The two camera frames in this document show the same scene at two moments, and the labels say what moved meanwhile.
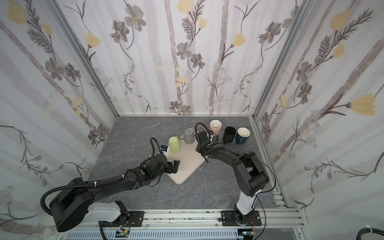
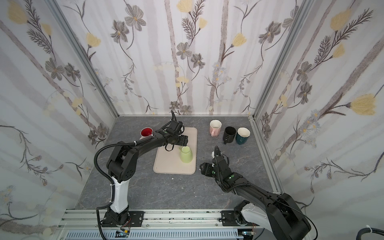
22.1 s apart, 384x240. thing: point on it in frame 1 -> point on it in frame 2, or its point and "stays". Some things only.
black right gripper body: (202, 142) -> (219, 160)
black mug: (229, 134) stays
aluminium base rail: (284, 217) stays
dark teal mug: (242, 135) stays
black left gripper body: (173, 166) -> (179, 139)
